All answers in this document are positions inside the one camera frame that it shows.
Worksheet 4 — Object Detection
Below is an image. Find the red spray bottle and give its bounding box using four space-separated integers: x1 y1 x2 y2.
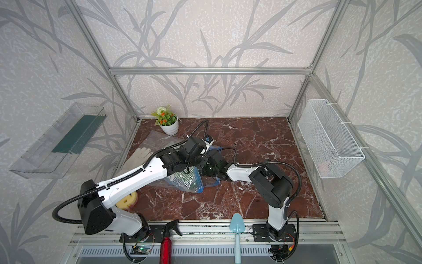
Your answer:
159 220 182 264

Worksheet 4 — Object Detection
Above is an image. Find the green striped tank top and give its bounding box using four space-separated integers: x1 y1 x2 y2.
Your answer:
169 170 200 193

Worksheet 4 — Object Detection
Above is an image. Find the clear plastic wall shelf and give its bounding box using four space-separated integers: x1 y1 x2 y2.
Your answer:
9 103 107 179

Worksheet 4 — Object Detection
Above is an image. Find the yellow smiley sponge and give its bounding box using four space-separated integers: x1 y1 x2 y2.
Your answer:
115 191 138 211

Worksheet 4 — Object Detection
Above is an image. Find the white pot with plant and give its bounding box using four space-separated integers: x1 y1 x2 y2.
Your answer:
151 105 179 136

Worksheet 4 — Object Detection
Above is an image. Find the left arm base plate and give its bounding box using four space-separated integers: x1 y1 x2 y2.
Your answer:
119 224 164 244

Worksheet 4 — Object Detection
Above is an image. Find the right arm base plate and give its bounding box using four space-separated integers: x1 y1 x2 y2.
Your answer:
252 224 297 243

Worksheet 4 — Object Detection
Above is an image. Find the light blue garden trowel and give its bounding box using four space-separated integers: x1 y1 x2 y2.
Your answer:
229 213 246 264

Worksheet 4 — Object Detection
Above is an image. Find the aluminium cage frame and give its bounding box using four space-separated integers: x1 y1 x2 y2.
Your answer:
59 0 422 264

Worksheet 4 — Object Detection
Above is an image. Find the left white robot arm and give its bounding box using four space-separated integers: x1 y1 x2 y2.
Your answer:
52 135 213 235

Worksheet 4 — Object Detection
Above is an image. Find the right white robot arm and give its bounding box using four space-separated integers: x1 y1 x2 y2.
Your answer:
197 147 302 234

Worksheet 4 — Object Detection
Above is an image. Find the clear vacuum bag blue zipper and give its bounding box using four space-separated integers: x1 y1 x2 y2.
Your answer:
138 131 220 193

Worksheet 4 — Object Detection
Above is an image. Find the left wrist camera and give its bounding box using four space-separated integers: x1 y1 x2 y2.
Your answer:
203 134 214 149

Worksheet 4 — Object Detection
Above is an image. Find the white wire wall basket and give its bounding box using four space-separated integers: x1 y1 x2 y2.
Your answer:
298 99 365 179

